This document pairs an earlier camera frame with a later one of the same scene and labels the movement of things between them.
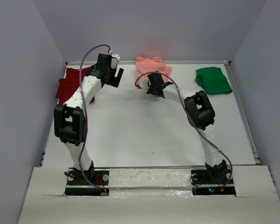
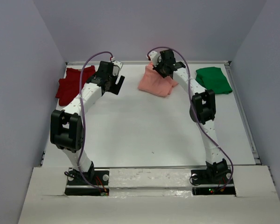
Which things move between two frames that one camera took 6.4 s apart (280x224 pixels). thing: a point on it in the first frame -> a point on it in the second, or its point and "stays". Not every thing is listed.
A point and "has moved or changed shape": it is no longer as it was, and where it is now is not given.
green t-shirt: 213,80 stays
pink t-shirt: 154,64 has moved or changed shape
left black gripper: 114,83 -> 115,90
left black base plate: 101,181 stays
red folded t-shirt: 67,86 stays
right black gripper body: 151,88 -> 160,68
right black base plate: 204,185 stays
